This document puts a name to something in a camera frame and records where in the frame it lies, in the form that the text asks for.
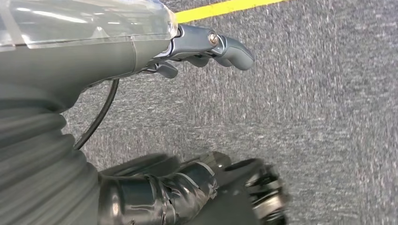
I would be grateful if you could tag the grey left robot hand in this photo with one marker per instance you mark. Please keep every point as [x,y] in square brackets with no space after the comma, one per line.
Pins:
[77,56]

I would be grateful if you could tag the yellow floor tape rectangle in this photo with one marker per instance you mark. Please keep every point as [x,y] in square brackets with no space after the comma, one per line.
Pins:
[217,9]

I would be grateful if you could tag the black robot leg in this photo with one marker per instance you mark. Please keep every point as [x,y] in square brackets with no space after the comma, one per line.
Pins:
[155,198]

